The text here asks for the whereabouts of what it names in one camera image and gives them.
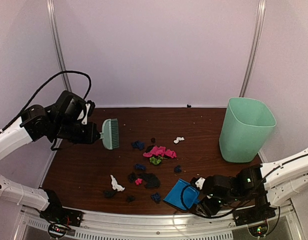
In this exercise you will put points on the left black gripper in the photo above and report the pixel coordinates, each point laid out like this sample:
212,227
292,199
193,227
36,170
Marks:
91,135

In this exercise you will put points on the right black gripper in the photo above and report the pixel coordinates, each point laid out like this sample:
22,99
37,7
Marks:
208,209

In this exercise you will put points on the blue plastic dustpan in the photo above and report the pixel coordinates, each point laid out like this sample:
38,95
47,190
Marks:
182,196

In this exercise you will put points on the mint green hand brush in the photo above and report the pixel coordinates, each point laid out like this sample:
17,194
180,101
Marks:
110,134

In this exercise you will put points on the dark blue scrap front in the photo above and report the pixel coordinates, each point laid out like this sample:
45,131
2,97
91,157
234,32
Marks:
156,197

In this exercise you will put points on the dark blue scrap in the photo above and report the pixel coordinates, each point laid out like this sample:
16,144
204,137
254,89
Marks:
177,169
156,197
140,167
138,145

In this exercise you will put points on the large black paper scrap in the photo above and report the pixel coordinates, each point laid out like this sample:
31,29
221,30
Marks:
151,180

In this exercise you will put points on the small pink paper scrap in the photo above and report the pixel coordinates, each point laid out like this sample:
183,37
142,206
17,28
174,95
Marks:
138,181

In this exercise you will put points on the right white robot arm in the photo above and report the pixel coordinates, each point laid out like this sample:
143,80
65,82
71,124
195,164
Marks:
268,185

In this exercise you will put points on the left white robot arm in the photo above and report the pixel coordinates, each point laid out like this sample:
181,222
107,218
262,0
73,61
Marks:
54,122

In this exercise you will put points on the small white paper scrap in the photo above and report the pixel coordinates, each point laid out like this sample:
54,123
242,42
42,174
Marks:
178,139

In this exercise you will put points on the large pink paper scrap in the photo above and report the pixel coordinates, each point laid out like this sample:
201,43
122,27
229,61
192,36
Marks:
160,151

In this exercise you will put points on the long white paper scrap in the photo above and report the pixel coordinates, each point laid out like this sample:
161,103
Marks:
115,185

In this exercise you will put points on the green paper scrap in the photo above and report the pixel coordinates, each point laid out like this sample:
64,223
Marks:
155,160

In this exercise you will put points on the mint green waste bin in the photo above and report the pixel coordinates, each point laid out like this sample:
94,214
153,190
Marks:
247,125

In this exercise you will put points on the black scrap under pink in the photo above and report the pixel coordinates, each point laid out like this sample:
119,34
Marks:
149,148

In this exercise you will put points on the small black scrap front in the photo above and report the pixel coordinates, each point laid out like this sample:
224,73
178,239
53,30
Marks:
130,198

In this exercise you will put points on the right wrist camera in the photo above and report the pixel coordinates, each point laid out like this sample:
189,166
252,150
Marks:
197,182

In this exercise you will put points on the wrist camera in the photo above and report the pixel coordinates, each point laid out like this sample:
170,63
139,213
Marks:
197,182
86,112

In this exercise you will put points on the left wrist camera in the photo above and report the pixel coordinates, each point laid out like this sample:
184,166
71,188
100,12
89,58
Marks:
86,112

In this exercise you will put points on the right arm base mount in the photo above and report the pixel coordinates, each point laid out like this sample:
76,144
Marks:
256,218

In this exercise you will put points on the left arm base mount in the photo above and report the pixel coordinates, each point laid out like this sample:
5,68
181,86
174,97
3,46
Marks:
60,219

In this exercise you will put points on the front aluminium rail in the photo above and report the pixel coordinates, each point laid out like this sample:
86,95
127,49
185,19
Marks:
109,226

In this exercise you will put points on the left aluminium frame post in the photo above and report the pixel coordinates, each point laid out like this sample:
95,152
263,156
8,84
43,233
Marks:
55,34

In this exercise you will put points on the aluminium frame post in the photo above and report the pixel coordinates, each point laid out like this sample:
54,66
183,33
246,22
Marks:
55,34
259,23

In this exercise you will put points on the right aluminium frame post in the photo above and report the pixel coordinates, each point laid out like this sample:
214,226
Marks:
259,23

